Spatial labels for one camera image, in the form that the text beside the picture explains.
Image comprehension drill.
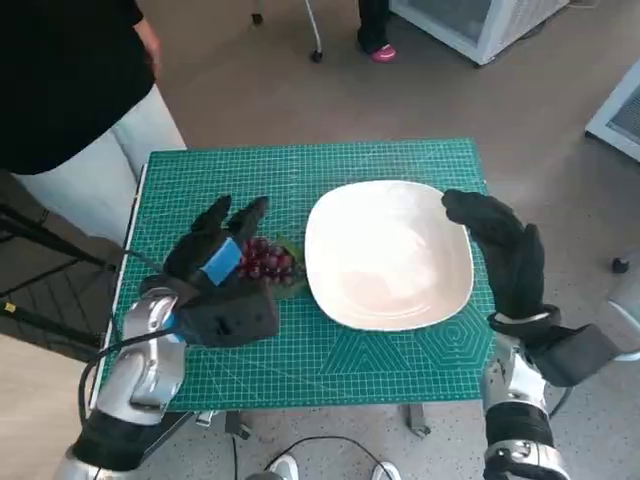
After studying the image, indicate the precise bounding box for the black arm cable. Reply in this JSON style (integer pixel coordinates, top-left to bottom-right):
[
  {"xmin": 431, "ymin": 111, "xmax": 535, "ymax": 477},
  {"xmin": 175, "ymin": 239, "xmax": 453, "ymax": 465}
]
[
  {"xmin": 78, "ymin": 327, "xmax": 177, "ymax": 426},
  {"xmin": 547, "ymin": 383, "xmax": 575, "ymax": 417}
]

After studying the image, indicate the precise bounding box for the person's hand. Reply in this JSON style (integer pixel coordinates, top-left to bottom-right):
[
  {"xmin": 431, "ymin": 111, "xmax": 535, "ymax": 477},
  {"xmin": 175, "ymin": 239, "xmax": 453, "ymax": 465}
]
[{"xmin": 137, "ymin": 4, "xmax": 164, "ymax": 81}]

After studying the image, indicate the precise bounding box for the white glass-top appliance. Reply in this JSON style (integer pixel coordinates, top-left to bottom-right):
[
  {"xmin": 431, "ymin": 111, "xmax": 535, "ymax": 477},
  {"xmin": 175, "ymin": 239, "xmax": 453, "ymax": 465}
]
[{"xmin": 388, "ymin": 0, "xmax": 571, "ymax": 66}]

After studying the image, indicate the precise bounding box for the green cutting mat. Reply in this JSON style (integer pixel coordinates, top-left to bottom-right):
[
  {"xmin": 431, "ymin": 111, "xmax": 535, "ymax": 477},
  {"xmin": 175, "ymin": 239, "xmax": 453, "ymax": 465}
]
[{"xmin": 97, "ymin": 137, "xmax": 496, "ymax": 414}]

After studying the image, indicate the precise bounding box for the white chair leg with castor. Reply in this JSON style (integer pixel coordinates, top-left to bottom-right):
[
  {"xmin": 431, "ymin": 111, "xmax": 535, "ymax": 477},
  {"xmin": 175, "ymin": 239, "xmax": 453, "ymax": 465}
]
[{"xmin": 302, "ymin": 0, "xmax": 325, "ymax": 63}]

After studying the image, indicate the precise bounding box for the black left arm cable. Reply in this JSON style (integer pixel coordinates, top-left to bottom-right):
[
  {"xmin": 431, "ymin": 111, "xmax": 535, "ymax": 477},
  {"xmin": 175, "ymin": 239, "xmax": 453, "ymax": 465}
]
[{"xmin": 78, "ymin": 327, "xmax": 177, "ymax": 426}]

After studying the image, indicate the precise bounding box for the white square plate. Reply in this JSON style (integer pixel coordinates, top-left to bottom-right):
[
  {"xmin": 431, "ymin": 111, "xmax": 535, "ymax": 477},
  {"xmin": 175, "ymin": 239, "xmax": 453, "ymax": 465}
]
[{"xmin": 304, "ymin": 180, "xmax": 475, "ymax": 332}]

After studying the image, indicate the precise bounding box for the white vented appliance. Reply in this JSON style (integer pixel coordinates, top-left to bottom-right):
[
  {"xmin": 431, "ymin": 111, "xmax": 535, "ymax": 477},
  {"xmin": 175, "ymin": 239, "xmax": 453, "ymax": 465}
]
[{"xmin": 584, "ymin": 62, "xmax": 640, "ymax": 164}]

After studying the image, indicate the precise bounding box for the white left robot foot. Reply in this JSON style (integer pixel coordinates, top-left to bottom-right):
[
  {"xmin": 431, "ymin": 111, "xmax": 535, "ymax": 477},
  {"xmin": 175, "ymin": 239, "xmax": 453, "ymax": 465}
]
[{"xmin": 269, "ymin": 453, "xmax": 300, "ymax": 480}]

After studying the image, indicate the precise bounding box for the grey metal table leg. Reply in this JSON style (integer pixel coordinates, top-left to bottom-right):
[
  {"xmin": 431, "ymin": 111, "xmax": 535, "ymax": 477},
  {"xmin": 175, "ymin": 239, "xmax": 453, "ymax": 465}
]
[
  {"xmin": 405, "ymin": 403, "xmax": 431, "ymax": 440},
  {"xmin": 224, "ymin": 410, "xmax": 253, "ymax": 441}
]

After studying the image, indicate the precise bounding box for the person with pink shoe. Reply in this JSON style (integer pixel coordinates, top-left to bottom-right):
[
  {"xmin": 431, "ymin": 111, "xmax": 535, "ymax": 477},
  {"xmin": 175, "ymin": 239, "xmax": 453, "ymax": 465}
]
[{"xmin": 355, "ymin": 0, "xmax": 399, "ymax": 62}]

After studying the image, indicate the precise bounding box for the black floor cable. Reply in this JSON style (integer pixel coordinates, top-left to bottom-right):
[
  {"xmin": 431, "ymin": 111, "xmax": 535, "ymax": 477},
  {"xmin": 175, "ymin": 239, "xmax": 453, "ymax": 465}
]
[{"xmin": 264, "ymin": 435, "xmax": 396, "ymax": 480}]

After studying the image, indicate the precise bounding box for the purple toy grape bunch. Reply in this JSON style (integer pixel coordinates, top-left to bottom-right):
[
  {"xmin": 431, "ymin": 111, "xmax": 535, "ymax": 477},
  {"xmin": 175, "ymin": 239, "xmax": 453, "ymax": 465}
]
[{"xmin": 234, "ymin": 234, "xmax": 305, "ymax": 301}]

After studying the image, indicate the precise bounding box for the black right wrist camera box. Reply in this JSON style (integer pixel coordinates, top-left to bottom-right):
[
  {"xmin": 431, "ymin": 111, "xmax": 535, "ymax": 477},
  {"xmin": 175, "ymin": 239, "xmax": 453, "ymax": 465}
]
[{"xmin": 529, "ymin": 323, "xmax": 619, "ymax": 387}]

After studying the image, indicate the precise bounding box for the black metal rack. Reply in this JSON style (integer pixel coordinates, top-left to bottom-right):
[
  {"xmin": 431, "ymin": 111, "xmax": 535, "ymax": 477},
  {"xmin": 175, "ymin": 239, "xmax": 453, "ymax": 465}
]
[{"xmin": 0, "ymin": 199, "xmax": 126, "ymax": 351}]

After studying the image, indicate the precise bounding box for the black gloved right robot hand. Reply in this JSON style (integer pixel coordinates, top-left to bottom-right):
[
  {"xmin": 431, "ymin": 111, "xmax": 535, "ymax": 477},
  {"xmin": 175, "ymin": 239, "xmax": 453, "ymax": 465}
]
[{"xmin": 441, "ymin": 188, "xmax": 547, "ymax": 317}]

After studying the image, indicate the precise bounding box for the person in black top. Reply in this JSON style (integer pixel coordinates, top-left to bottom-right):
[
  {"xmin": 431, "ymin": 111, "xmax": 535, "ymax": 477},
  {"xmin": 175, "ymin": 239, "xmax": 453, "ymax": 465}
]
[{"xmin": 0, "ymin": 0, "xmax": 189, "ymax": 246}]

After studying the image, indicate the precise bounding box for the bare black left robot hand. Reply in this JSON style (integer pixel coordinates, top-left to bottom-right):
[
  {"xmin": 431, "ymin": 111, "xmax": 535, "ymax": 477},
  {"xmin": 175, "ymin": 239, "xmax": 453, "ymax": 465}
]
[{"xmin": 142, "ymin": 195, "xmax": 272, "ymax": 301}]

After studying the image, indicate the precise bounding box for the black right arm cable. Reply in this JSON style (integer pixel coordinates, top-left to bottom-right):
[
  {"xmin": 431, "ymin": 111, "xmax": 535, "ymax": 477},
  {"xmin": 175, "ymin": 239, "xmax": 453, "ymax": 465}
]
[{"xmin": 547, "ymin": 383, "xmax": 575, "ymax": 417}]

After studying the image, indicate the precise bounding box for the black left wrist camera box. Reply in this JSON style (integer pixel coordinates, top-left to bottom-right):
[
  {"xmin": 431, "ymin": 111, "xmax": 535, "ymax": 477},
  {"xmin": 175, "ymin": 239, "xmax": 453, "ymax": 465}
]
[{"xmin": 175, "ymin": 291, "xmax": 279, "ymax": 347}]

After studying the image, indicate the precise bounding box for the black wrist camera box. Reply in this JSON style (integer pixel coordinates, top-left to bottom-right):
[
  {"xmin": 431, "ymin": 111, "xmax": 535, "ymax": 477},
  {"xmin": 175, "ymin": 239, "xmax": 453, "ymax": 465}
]
[
  {"xmin": 529, "ymin": 323, "xmax": 619, "ymax": 387},
  {"xmin": 175, "ymin": 291, "xmax": 279, "ymax": 347}
]

